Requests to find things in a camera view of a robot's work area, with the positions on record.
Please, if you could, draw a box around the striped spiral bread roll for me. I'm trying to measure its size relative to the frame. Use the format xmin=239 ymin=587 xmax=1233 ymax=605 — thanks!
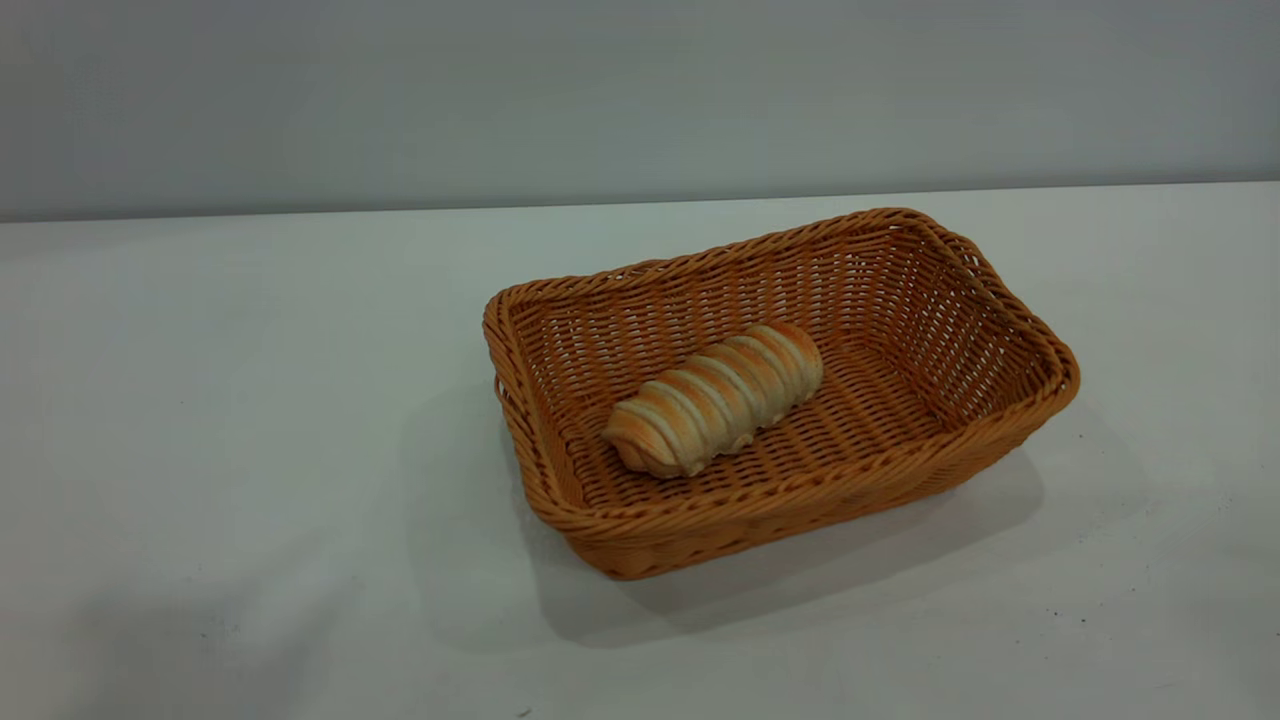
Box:
xmin=602 ymin=322 xmax=825 ymax=479

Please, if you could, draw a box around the orange woven wicker basket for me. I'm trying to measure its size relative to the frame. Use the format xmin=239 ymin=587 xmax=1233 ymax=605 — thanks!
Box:
xmin=483 ymin=207 xmax=1081 ymax=582

